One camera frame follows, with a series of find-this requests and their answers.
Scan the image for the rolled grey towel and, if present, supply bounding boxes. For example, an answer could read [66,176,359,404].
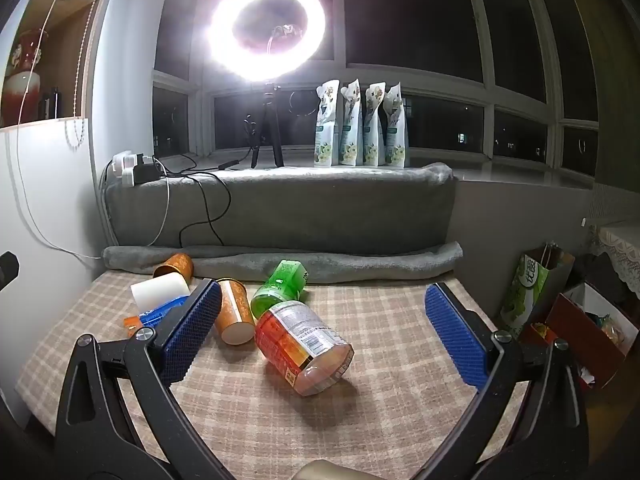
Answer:
[102,241,465,284]

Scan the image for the white cup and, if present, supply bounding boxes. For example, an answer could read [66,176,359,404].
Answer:
[130,272,191,314]

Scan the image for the red white vase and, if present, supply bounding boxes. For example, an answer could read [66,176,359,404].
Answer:
[2,28,50,127]

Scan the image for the white lace cloth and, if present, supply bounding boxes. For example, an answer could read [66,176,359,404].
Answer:
[586,220,640,312]

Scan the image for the white window frame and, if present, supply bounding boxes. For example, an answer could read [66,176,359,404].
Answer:
[151,0,601,181]

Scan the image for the orange patterned paper cup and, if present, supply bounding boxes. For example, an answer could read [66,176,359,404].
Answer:
[152,252,195,281]
[215,278,256,346]

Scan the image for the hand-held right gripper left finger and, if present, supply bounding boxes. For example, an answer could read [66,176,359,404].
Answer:
[54,279,236,480]

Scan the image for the red cardboard box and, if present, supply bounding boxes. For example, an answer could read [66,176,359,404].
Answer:
[520,281,640,392]

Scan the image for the black tripod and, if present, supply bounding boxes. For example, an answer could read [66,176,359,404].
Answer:
[244,80,286,170]

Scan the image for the white bead cord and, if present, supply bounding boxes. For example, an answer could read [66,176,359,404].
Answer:
[66,0,114,149]

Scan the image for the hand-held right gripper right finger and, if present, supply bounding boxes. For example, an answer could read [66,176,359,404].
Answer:
[410,282,589,480]

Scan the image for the green plastic bottle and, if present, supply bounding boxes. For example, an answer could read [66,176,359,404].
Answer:
[250,259,309,320]

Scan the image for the beige checked table cloth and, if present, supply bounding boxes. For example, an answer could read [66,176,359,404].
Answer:
[15,269,532,480]

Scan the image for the ring light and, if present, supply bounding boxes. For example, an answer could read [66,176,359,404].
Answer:
[207,0,331,84]

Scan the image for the white power strip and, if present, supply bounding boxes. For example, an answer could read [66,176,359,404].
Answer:
[112,150,162,187]

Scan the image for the orange snack packet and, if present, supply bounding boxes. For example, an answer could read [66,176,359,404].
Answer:
[123,314,152,339]

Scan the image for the green paper bag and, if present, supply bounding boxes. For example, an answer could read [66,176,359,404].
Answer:
[499,244,576,339]

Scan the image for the wooden shelf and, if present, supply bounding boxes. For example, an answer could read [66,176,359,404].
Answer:
[0,0,109,129]

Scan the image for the long white cable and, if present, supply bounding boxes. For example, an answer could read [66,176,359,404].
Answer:
[9,0,103,261]

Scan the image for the black cable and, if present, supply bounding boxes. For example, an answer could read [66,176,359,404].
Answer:
[150,154,257,246]

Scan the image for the short white cable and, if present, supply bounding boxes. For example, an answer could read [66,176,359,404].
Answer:
[148,157,172,247]

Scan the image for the white green stand-up pouch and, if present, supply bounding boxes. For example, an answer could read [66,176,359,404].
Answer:
[338,78,364,167]
[313,80,341,168]
[362,82,387,167]
[384,81,411,167]

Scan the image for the grey blanket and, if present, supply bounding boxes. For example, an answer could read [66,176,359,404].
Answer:
[102,162,459,257]

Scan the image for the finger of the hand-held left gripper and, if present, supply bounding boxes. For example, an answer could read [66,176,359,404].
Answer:
[0,252,21,292]

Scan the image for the small dark bottle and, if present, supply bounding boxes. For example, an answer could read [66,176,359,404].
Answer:
[38,87,61,121]

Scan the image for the orange labelled clear jar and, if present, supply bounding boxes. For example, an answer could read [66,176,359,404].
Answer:
[254,300,355,397]

